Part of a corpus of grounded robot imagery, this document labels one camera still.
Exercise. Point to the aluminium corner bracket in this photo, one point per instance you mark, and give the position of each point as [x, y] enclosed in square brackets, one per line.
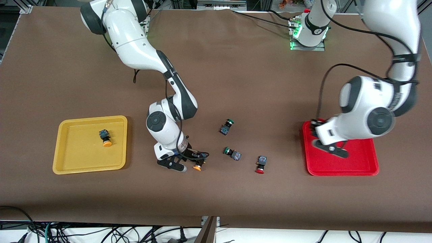
[26, 9]

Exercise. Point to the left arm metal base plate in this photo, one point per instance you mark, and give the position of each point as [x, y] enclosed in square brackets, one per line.
[308, 48]

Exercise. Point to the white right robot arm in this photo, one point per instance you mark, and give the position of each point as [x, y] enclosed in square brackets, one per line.
[135, 47]

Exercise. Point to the grey metal box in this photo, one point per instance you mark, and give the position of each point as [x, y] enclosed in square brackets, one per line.
[219, 4]

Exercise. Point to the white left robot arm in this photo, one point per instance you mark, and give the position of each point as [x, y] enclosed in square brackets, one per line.
[371, 101]

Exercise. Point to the green push button switch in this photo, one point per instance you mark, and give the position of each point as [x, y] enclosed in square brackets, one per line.
[235, 155]
[225, 129]

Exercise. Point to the wooden post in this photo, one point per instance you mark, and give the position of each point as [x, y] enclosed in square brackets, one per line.
[207, 234]

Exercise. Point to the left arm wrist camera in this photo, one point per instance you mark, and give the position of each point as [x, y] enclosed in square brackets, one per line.
[332, 149]

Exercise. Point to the aluminium frame profile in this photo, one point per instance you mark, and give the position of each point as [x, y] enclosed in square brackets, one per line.
[426, 5]

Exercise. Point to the red push button switch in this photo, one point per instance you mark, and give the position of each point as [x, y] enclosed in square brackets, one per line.
[261, 161]

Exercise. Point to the small metal bracket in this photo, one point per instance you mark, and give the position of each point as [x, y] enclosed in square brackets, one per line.
[218, 221]

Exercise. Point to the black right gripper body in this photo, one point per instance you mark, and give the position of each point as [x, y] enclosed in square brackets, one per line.
[191, 155]

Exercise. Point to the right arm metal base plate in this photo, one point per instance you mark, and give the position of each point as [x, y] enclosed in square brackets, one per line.
[146, 27]

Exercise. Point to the yellow push button switch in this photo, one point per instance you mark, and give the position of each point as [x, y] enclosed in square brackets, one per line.
[105, 136]
[197, 167]

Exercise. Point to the yellow plastic tray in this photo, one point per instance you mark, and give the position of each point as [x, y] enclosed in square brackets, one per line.
[84, 152]

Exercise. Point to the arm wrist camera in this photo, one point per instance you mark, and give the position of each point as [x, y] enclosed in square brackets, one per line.
[172, 163]
[332, 149]

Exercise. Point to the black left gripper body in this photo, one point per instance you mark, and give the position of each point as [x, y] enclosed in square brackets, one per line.
[315, 127]

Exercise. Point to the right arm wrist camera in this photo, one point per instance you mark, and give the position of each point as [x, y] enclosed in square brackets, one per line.
[172, 163]

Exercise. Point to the brown table cover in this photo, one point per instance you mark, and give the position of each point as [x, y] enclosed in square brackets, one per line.
[236, 67]

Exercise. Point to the red plastic tray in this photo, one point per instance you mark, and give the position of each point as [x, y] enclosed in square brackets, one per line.
[357, 158]

